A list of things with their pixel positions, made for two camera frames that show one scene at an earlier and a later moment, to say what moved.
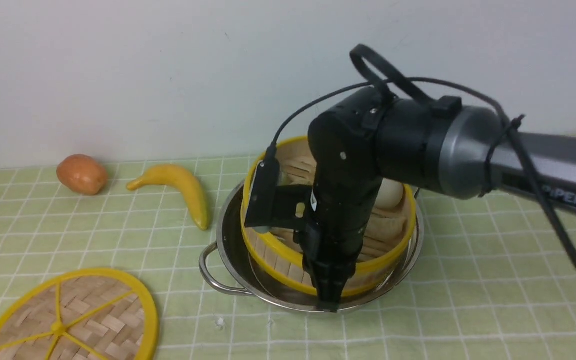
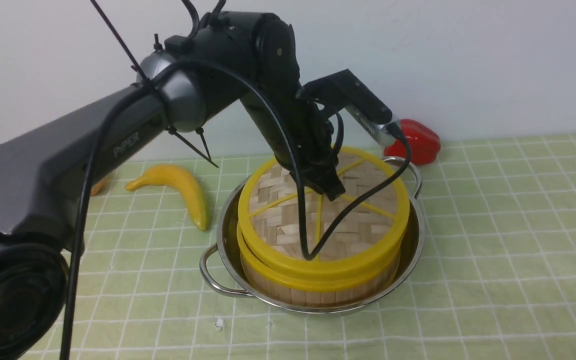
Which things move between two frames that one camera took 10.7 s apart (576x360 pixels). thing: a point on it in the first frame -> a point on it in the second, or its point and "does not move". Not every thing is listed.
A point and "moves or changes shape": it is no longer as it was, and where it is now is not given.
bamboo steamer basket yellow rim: [386, 248] -> [320, 292]
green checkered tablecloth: [493, 281] does not move
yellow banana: [181, 179] does not move
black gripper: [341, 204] -> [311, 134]
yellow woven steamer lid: [91, 314] moves or changes shape
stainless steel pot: [226, 268] does not move
